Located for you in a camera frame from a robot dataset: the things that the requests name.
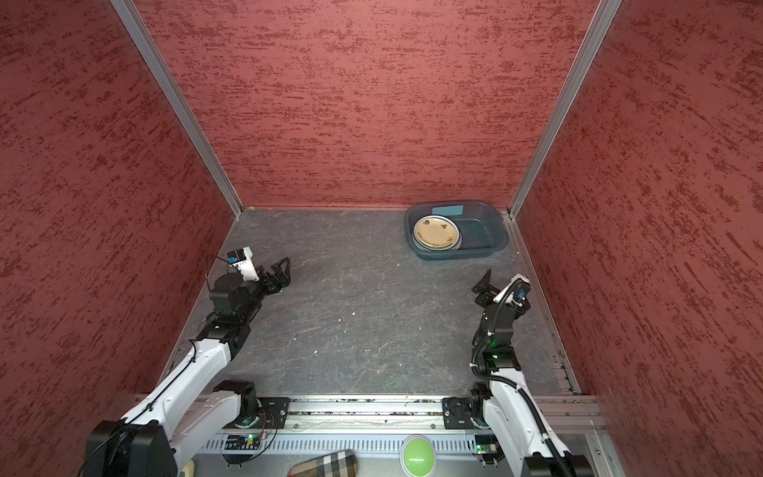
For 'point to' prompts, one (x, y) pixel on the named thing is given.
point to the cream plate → (454, 247)
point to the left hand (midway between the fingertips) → (279, 267)
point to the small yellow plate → (436, 231)
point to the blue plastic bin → (483, 225)
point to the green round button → (417, 456)
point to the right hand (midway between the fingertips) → (497, 281)
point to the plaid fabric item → (341, 464)
